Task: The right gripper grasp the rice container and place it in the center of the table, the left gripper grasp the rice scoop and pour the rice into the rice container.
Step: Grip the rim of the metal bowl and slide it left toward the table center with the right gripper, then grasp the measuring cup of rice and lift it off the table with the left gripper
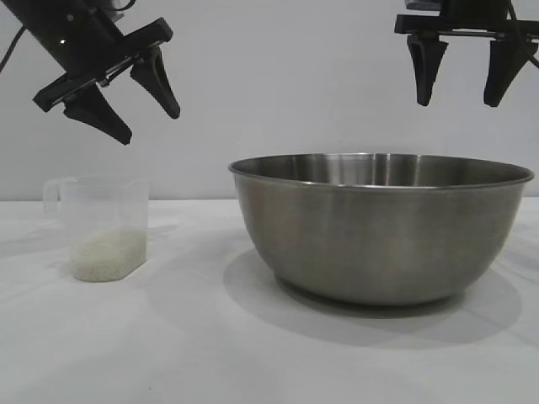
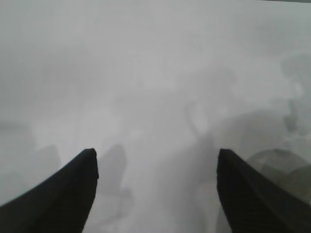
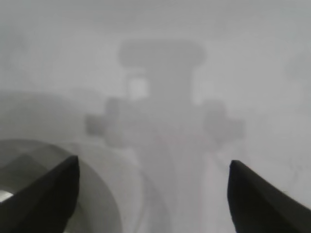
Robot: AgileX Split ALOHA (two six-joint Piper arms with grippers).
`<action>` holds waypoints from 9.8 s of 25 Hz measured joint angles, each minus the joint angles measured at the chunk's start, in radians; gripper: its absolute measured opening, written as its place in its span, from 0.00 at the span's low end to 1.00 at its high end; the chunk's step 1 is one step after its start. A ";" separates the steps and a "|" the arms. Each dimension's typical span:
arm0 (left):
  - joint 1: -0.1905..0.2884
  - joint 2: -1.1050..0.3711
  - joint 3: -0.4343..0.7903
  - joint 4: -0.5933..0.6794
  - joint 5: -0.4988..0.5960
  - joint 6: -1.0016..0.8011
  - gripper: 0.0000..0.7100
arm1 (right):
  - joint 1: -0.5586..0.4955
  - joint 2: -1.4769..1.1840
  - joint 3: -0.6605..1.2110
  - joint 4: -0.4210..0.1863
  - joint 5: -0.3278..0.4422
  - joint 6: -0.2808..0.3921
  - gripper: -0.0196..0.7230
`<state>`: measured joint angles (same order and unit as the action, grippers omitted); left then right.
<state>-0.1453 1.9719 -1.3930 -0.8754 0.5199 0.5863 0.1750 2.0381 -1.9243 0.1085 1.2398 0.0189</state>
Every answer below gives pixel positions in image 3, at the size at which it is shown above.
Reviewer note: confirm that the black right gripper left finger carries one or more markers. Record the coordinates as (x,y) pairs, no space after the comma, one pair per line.
(41,204)

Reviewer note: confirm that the stainless steel mixing bowl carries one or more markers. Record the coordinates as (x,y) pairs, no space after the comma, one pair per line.
(102,194)

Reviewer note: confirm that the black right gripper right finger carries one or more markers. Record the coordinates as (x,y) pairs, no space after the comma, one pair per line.
(262,206)

